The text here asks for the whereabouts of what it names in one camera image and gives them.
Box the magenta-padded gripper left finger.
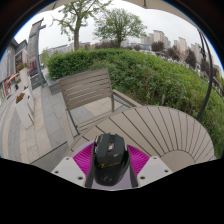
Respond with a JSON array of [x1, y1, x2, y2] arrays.
[[50, 142, 98, 189]]

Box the black computer mouse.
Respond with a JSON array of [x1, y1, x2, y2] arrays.
[[93, 133, 131, 187]]

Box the grey slatted outdoor chair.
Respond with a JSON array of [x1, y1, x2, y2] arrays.
[[58, 68, 143, 136]]

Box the distant apartment buildings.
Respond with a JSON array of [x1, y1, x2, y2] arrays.
[[139, 29, 224, 78]]

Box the white planter box with flowers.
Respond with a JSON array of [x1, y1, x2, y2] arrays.
[[16, 63, 34, 98], [14, 92, 36, 130]]

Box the round leafy tree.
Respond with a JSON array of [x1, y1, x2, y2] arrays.
[[93, 8, 148, 48]]

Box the tall bare-trunk tree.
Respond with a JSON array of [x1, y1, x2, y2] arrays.
[[53, 0, 113, 52]]

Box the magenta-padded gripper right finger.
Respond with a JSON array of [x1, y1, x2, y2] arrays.
[[125, 144, 174, 189]]

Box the beige patio umbrella canopy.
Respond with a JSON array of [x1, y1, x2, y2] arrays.
[[39, 0, 201, 31]]

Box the green hedge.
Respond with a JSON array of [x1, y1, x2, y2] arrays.
[[46, 48, 224, 158]]

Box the dark sign pillar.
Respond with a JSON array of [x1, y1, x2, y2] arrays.
[[27, 18, 47, 90]]

